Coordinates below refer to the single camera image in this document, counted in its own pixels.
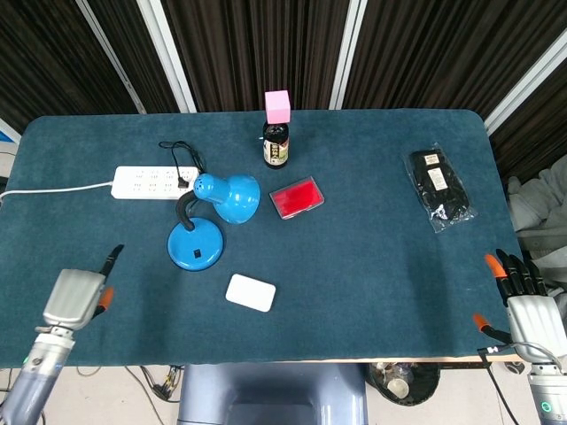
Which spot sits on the black trash bin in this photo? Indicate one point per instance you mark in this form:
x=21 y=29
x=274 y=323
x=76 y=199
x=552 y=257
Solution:
x=405 y=383

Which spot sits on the white power strip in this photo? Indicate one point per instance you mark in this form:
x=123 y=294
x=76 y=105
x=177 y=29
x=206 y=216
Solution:
x=153 y=182

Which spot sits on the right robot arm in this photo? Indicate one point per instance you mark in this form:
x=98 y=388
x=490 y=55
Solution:
x=549 y=389

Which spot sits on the white rectangular box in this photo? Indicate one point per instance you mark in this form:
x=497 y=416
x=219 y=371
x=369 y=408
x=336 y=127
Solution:
x=250 y=292

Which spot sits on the black gloves in plastic bag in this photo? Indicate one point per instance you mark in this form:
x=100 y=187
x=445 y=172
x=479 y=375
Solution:
x=438 y=186

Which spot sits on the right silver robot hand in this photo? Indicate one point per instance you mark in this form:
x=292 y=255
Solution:
x=529 y=310

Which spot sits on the dark glass sauce bottle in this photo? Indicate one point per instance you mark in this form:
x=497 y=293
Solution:
x=276 y=148

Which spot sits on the grey fabric pile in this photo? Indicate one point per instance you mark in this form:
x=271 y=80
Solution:
x=538 y=208

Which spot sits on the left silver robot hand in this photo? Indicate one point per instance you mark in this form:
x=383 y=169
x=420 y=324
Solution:
x=71 y=301

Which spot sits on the blue desk lamp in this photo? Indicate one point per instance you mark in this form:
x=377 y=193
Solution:
x=208 y=221

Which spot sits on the teal table cloth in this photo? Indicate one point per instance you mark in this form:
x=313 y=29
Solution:
x=266 y=248

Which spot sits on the red ink pad case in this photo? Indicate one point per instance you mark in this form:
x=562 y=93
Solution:
x=296 y=196

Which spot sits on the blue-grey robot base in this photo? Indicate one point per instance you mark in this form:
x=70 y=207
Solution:
x=272 y=394

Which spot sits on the pink cube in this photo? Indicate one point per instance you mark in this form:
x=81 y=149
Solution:
x=278 y=106

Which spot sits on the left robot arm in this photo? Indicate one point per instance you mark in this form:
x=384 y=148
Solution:
x=33 y=376

